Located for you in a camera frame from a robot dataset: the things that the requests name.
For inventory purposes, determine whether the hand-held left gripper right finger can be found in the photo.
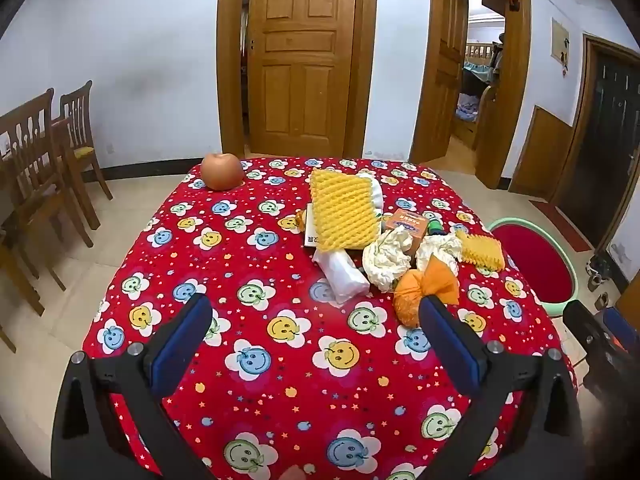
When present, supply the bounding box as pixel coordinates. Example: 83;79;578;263
419;296;601;480

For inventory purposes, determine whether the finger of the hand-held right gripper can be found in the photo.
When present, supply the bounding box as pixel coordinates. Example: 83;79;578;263
603;310;640;346
564;300;608;361

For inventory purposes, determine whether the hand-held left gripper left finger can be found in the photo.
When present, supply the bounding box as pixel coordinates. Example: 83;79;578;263
50;293;216;480

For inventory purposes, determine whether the orange plastic bag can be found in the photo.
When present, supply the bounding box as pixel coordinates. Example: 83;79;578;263
392;255;460;328

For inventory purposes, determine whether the red bin with green rim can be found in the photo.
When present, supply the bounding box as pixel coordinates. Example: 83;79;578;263
487;217;578;316

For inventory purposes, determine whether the white tissue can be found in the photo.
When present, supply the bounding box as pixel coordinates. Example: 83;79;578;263
362;226;416;292
415;232;463;276

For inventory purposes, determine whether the small yellow foam net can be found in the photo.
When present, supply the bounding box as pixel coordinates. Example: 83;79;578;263
456;230;504;271

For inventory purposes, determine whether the orange cardboard box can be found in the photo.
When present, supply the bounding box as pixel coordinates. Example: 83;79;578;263
385;208;431;256

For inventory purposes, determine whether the white plastic packet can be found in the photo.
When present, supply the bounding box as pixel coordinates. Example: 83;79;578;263
312;249;371;305

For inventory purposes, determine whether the large yellow foam net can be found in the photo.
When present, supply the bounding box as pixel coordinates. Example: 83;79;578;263
308;168;382;252

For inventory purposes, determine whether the white printed box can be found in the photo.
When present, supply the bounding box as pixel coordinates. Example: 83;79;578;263
302;202;321;248

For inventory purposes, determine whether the wooden cabinet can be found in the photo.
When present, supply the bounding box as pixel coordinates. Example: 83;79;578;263
614;280;640;321

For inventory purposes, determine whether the red doormat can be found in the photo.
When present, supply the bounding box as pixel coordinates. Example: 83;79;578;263
529;199;593;253

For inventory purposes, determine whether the red smiley printed tablecloth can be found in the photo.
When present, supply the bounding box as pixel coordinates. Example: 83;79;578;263
82;156;581;480

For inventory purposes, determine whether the black entrance door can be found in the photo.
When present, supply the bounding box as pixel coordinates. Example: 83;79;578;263
555;35;640;251

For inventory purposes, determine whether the red apple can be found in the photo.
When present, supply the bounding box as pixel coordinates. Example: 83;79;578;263
201;152;245;192

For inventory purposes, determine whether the wooden chair with yellow cushion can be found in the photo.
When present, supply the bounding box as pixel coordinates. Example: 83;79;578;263
59;80;114;202

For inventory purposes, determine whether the open wooden door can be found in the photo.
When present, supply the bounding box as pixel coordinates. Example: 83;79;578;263
410;0;471;163

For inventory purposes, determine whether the wooden bunk bed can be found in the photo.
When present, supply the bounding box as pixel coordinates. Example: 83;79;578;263
452;42;506;136

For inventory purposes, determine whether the closed wooden door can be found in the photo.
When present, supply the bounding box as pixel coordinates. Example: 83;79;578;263
248;0;358;157

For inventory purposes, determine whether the wooden wall cabinet panel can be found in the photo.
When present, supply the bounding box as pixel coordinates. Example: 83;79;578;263
507;105;574;196

